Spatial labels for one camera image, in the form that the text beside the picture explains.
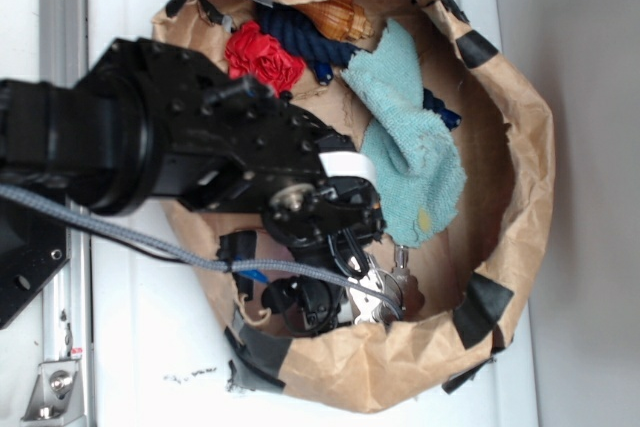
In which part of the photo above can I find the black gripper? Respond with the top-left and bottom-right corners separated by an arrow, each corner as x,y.
261,177 -> 386,267

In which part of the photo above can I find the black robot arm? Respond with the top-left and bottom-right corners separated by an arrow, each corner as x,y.
1,39 -> 385,267

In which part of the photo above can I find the teal terry cloth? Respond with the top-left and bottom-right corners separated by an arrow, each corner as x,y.
342,19 -> 467,248

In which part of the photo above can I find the red fabric flower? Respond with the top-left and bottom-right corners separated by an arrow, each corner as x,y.
224,20 -> 306,97

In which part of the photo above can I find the brown paper bag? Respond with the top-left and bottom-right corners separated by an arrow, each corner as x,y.
153,0 -> 555,413

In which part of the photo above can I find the brown striped seashell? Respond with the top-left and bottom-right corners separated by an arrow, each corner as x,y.
294,0 -> 374,41

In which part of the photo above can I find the white tray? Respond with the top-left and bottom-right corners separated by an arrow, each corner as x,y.
88,0 -> 538,426

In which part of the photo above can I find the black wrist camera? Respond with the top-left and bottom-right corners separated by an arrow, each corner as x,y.
261,276 -> 343,337

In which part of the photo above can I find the navy blue rope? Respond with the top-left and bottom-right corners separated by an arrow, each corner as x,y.
254,0 -> 463,131

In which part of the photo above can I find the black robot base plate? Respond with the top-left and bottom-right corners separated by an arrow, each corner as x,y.
1,200 -> 68,329

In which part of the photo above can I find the aluminium frame rail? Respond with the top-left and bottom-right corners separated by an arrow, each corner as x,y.
26,0 -> 96,426

